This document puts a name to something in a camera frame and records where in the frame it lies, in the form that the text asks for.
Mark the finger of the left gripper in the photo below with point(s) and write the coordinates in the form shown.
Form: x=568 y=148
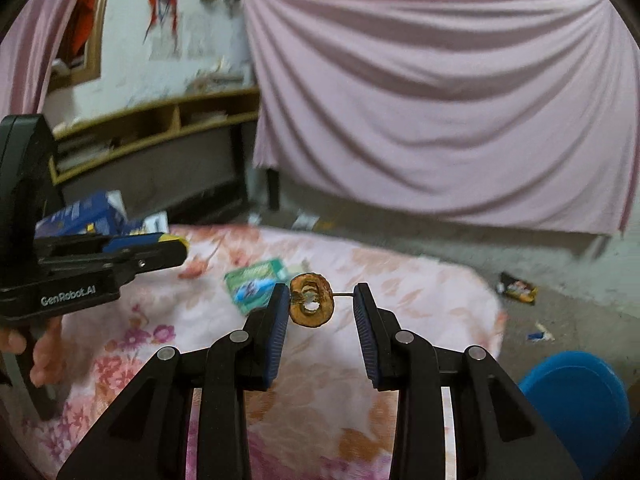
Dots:
x=138 y=240

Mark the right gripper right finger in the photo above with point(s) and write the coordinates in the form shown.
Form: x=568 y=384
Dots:
x=376 y=331

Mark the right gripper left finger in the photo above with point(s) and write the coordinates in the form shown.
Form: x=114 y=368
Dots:
x=267 y=328

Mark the green blue snack wrapper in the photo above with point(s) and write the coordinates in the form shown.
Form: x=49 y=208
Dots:
x=251 y=287

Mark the brown fruit peel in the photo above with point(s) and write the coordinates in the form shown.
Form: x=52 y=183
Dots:
x=311 y=302

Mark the person left hand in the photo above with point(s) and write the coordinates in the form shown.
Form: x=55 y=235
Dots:
x=48 y=354

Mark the blue cardboard box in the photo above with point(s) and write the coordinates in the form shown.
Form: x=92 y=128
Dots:
x=101 y=213

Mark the floor snack wrapper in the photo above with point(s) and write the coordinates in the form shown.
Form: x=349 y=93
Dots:
x=516 y=289

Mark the stack of books papers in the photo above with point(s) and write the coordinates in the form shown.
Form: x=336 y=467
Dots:
x=220 y=76

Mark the blue plastic bin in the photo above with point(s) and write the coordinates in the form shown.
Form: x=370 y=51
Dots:
x=584 y=402

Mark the pink door curtain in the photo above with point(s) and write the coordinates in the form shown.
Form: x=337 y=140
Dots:
x=27 y=53

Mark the wooden wall shelf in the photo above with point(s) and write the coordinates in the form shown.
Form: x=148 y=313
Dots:
x=160 y=154

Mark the red tassel wall ornament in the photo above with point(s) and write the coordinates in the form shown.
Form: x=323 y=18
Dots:
x=162 y=11

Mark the pink hanging wall sheet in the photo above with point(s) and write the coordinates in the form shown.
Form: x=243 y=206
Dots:
x=515 y=113

